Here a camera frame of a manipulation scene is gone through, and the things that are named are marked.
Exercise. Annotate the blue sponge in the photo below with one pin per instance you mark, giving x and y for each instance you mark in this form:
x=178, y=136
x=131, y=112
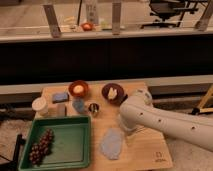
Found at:
x=60, y=97

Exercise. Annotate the pale food in bowl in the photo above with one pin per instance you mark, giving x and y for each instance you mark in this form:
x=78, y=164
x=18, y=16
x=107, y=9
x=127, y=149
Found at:
x=112, y=94

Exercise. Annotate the black marker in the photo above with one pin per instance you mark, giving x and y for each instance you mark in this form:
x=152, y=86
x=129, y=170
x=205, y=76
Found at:
x=124, y=98

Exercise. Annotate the small metal cup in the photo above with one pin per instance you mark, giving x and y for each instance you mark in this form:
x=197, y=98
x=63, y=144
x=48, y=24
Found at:
x=94, y=109

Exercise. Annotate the small brown block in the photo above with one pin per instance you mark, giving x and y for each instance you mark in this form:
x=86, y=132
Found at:
x=61, y=110

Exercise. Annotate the dark red bowl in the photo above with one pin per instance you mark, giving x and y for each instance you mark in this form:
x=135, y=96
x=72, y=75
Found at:
x=120, y=93

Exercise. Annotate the light blue towel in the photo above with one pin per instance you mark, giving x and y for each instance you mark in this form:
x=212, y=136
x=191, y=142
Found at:
x=111, y=144

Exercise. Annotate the green plastic tray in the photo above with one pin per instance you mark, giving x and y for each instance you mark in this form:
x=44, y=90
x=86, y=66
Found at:
x=71, y=147

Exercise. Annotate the bunch of dark grapes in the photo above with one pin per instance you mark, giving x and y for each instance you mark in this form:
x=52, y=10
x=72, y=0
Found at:
x=42, y=148

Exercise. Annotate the white lidded cup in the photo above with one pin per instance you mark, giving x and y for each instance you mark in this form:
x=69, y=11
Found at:
x=40, y=106

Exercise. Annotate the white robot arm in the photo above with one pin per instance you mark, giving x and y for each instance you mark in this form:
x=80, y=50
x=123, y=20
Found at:
x=138, y=109

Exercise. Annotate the orange object on shelf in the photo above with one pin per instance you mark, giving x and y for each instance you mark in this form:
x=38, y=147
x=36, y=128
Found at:
x=87, y=26

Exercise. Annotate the black stand at left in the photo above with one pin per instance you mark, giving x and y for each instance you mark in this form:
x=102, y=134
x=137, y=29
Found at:
x=12, y=164

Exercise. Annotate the black office chair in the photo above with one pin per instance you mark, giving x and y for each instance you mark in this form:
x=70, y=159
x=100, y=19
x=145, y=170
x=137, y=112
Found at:
x=165, y=9

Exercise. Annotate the orange bowl with egg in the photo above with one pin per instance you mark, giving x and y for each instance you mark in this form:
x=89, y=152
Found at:
x=78, y=88

